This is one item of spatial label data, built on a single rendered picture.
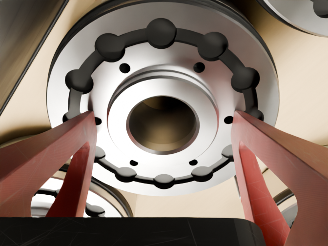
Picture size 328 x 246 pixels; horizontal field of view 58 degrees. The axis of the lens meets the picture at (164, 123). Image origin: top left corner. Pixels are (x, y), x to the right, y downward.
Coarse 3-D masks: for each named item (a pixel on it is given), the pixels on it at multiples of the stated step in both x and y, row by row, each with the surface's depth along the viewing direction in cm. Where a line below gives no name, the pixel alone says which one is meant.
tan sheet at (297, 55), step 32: (64, 32) 14; (288, 32) 14; (32, 64) 15; (288, 64) 15; (320, 64) 15; (32, 96) 16; (160, 96) 16; (288, 96) 16; (320, 96) 16; (0, 128) 17; (32, 128) 17; (288, 128) 17; (320, 128) 17; (224, 192) 20
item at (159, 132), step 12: (144, 108) 16; (180, 108) 16; (132, 120) 14; (144, 120) 15; (156, 120) 15; (168, 120) 16; (180, 120) 15; (192, 120) 14; (144, 132) 14; (156, 132) 15; (168, 132) 15; (180, 132) 14
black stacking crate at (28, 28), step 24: (0, 0) 5; (24, 0) 7; (48, 0) 9; (0, 24) 6; (24, 24) 8; (48, 24) 13; (0, 48) 7; (24, 48) 11; (0, 72) 9; (24, 72) 16; (0, 96) 13
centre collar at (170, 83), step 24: (144, 72) 12; (168, 72) 12; (120, 96) 12; (144, 96) 12; (168, 96) 12; (192, 96) 12; (120, 120) 12; (216, 120) 12; (120, 144) 13; (144, 144) 14; (168, 144) 14; (192, 144) 13
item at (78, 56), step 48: (144, 0) 10; (192, 0) 10; (96, 48) 11; (144, 48) 11; (192, 48) 11; (240, 48) 11; (48, 96) 12; (96, 96) 12; (240, 96) 12; (96, 144) 14; (144, 192) 16; (192, 192) 16
